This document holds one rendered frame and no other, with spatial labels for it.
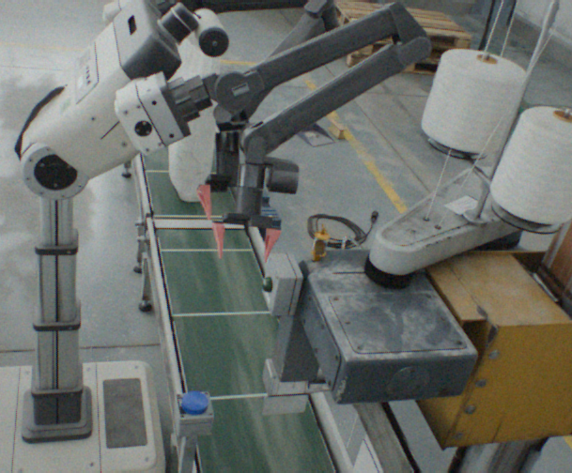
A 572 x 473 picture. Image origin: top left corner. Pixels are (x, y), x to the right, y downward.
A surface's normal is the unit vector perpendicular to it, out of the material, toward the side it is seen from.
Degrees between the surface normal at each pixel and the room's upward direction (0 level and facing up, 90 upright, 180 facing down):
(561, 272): 90
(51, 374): 90
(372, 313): 0
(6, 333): 0
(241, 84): 74
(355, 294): 0
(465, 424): 90
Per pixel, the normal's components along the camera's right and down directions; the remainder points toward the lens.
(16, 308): 0.17, -0.83
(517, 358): 0.25, 0.55
